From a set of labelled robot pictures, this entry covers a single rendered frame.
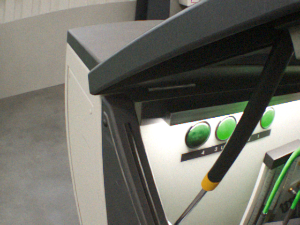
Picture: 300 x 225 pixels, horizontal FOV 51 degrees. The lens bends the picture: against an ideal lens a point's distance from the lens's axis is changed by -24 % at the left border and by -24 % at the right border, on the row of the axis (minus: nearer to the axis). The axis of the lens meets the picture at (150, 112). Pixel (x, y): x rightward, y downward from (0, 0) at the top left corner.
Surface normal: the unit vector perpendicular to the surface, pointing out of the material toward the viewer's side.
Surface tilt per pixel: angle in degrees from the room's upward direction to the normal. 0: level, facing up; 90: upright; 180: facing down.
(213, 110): 90
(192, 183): 90
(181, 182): 90
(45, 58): 90
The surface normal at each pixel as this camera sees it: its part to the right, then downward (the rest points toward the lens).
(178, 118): 0.42, 0.43
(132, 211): -0.91, 0.14
